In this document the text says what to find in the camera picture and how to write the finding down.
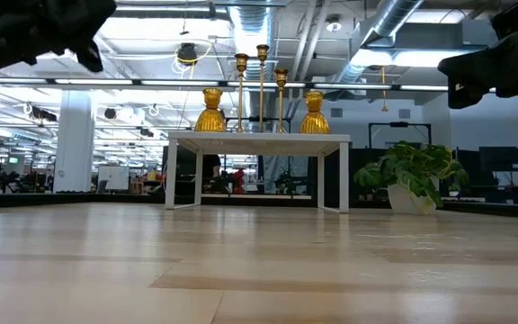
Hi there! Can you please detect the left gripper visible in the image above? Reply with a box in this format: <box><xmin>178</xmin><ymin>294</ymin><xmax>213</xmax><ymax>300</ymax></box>
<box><xmin>0</xmin><ymin>0</ymin><xmax>118</xmax><ymax>96</ymax></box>

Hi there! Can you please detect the amber ribbed glass candle holder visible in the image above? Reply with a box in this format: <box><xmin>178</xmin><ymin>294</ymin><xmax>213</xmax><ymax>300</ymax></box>
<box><xmin>193</xmin><ymin>87</ymin><xmax>228</xmax><ymax>133</ymax></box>
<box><xmin>299</xmin><ymin>90</ymin><xmax>332</xmax><ymax>135</ymax></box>

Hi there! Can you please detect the medium gold candlestick holder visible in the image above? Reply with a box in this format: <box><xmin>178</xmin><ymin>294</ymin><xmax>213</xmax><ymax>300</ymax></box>
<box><xmin>234</xmin><ymin>52</ymin><xmax>250</xmax><ymax>133</ymax></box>

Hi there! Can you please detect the tallest gold candlestick holder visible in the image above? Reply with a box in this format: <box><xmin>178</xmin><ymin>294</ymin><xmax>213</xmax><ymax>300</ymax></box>
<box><xmin>255</xmin><ymin>43</ymin><xmax>271</xmax><ymax>133</ymax></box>

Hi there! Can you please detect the shortest gold candlestick holder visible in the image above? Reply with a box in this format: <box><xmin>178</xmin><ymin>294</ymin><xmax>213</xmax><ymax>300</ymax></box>
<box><xmin>273</xmin><ymin>67</ymin><xmax>290</xmax><ymax>134</ymax></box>

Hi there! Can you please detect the black background monitor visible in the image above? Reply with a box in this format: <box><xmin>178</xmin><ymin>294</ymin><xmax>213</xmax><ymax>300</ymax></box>
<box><xmin>478</xmin><ymin>146</ymin><xmax>518</xmax><ymax>173</ymax></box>

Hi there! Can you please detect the white building column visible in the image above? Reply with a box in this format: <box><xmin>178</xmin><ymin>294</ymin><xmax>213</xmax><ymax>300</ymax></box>
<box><xmin>53</xmin><ymin>88</ymin><xmax>96</xmax><ymax>194</ymax></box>

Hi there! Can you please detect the green leafy plant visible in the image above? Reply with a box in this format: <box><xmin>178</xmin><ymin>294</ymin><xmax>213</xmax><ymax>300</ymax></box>
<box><xmin>353</xmin><ymin>139</ymin><xmax>471</xmax><ymax>209</ymax></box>

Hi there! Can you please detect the white plant pot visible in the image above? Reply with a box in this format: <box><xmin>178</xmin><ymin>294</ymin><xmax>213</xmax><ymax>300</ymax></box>
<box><xmin>387</xmin><ymin>177</ymin><xmax>439</xmax><ymax>215</ymax></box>

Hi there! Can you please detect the white whiteboard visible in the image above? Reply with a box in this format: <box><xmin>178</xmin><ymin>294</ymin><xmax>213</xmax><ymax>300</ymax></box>
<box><xmin>97</xmin><ymin>165</ymin><xmax>130</xmax><ymax>192</ymax></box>

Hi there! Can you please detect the white perforated metal shelf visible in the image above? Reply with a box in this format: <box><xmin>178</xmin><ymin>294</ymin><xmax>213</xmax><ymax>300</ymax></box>
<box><xmin>165</xmin><ymin>130</ymin><xmax>351</xmax><ymax>213</ymax></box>

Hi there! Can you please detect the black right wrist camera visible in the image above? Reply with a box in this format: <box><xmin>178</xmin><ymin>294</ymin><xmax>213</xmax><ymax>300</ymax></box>
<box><xmin>492</xmin><ymin>2</ymin><xmax>518</xmax><ymax>40</ymax></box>

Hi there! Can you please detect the black metal stand frame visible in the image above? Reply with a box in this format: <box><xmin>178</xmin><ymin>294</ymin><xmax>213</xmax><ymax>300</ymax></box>
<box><xmin>368</xmin><ymin>121</ymin><xmax>433</xmax><ymax>149</ymax></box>

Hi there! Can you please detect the yellow hanging cord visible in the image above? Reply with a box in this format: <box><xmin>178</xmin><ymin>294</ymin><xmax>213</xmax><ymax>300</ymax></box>
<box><xmin>380</xmin><ymin>66</ymin><xmax>389</xmax><ymax>113</ymax></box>

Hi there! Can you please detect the black ceiling light rail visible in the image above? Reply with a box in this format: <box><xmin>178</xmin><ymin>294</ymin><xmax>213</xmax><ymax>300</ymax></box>
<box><xmin>0</xmin><ymin>76</ymin><xmax>450</xmax><ymax>92</ymax></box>

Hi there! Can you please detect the silver ventilation duct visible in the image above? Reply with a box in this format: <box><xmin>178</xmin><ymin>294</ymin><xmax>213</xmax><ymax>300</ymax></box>
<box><xmin>330</xmin><ymin>0</ymin><xmax>424</xmax><ymax>85</ymax></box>

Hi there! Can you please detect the black ceiling-mounted camera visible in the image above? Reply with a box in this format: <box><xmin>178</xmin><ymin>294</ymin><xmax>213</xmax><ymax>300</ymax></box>
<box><xmin>176</xmin><ymin>41</ymin><xmax>200</xmax><ymax>64</ymax></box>

